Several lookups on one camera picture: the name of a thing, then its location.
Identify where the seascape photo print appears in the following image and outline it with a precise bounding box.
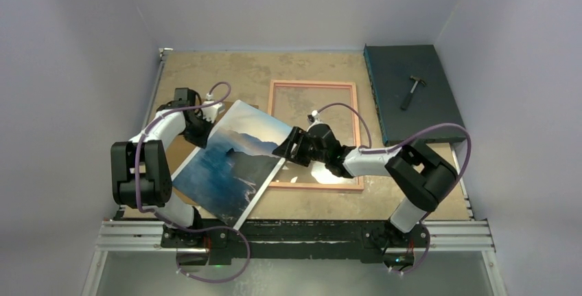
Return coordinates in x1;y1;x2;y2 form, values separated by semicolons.
172;100;292;229

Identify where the dark blue box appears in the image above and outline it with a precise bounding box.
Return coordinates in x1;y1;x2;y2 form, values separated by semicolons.
363;45;465;146

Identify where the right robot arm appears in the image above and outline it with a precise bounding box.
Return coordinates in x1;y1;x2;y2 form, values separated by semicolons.
272;123;460;246

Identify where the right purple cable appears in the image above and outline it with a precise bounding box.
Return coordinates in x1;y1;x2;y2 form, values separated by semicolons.
316;102;473;277

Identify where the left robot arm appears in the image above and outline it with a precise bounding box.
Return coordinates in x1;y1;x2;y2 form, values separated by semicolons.
110;87;224;247

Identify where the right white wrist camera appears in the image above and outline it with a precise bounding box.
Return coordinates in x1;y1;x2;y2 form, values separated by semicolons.
307;110;323;128

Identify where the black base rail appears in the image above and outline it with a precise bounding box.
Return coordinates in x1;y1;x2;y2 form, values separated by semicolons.
161;219;430;267

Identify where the pink picture frame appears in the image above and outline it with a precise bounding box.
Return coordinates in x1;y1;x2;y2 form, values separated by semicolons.
268;80;364;192

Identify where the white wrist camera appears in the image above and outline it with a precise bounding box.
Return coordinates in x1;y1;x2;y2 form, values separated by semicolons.
307;110;323;128
200;93;224;124

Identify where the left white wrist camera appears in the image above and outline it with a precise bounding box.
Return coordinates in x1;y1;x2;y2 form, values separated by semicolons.
200;93;224;124

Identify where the small hammer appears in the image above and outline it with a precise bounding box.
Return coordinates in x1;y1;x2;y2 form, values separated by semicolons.
400;76;427;111

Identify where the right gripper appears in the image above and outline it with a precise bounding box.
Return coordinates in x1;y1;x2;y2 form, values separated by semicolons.
273;126;329;167

